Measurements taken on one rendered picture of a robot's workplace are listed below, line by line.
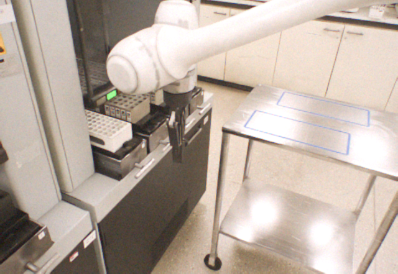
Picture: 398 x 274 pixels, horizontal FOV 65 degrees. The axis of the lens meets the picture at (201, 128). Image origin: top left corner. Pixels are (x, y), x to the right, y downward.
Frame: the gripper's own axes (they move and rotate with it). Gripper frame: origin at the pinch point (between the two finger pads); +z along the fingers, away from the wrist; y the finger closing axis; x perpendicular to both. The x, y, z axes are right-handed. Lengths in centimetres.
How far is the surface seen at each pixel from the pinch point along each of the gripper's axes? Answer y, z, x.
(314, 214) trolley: -44, 57, 55
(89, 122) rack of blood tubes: -4.5, -2.7, -30.2
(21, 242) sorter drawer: 36.5, 2.7, -23.8
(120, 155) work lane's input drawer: 3.2, 2.3, -16.6
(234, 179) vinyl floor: -92, 84, 13
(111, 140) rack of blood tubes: 2.1, -1.9, -19.8
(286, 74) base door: -223, 55, 44
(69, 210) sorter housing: 19.7, 10.4, -24.6
